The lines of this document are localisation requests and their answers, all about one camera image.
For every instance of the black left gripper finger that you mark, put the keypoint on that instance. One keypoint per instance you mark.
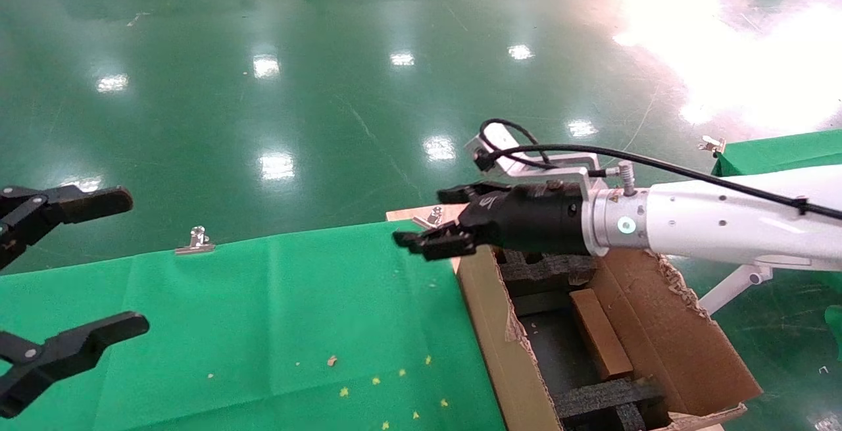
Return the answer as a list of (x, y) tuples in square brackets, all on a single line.
[(99, 204), (79, 345)]

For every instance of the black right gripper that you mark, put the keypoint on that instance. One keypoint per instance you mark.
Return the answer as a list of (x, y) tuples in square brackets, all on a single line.
[(533, 220)]

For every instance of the small brown cardboard box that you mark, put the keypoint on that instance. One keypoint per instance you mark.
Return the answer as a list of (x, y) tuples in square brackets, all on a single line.
[(598, 332)]

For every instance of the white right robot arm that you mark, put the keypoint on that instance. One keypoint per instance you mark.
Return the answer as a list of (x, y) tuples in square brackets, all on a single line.
[(723, 220)]

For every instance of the large open cardboard carton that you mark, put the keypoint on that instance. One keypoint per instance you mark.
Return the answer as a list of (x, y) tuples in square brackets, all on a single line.
[(664, 326)]

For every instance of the silver binder clip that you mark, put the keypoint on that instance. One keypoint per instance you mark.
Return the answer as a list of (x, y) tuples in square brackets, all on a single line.
[(434, 215), (712, 146), (195, 244)]

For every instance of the black foam insert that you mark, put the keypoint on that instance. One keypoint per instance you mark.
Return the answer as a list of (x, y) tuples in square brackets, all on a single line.
[(605, 398), (546, 270)]

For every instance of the large green tablecloth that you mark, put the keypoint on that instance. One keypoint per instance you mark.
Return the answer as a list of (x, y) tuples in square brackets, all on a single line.
[(230, 319)]

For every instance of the white table leg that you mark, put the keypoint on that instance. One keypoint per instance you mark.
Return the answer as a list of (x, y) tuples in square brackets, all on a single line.
[(730, 289)]

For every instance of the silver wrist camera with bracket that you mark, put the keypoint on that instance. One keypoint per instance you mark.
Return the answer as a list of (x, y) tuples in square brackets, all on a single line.
[(501, 135)]

